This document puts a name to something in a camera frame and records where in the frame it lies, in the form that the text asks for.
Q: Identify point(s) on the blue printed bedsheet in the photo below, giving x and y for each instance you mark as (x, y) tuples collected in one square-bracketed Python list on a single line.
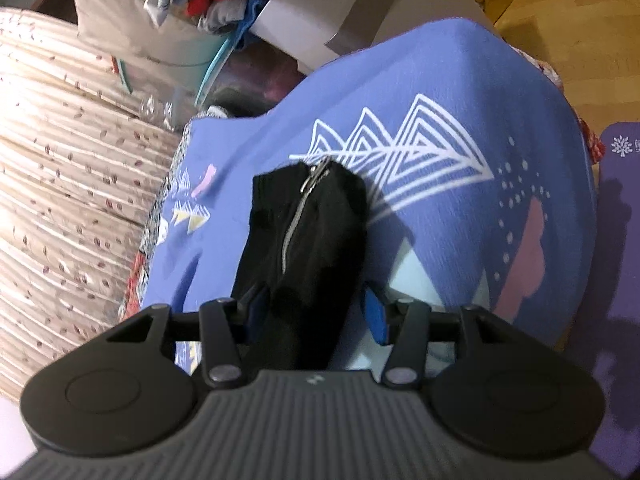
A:
[(450, 110)]

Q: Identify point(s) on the teal bucket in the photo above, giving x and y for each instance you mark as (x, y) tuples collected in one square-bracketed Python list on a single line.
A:
[(165, 72)]

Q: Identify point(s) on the purple yoga mat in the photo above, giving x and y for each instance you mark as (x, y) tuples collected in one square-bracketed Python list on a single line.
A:
[(620, 260)]

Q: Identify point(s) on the white pillow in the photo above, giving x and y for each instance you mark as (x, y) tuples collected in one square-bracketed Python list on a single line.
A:
[(110, 15)]

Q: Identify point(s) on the beige leaf-patterned curtain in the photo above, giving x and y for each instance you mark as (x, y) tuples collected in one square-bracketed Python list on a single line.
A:
[(60, 185)]

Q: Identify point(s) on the grey cloth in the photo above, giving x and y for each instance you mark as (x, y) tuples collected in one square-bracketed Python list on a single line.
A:
[(222, 17)]

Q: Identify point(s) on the grey and white box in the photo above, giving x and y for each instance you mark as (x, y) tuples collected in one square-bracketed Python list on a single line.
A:
[(320, 5)]

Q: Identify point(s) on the red patchwork quilt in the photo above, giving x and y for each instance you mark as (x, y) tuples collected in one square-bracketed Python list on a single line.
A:
[(136, 280)]

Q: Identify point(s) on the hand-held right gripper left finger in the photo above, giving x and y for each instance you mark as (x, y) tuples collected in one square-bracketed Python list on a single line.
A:
[(258, 316)]

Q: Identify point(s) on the black pants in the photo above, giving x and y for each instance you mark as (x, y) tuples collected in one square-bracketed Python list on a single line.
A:
[(320, 240)]

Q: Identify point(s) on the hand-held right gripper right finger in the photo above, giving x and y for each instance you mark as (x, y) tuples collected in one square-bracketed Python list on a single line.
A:
[(376, 317)]

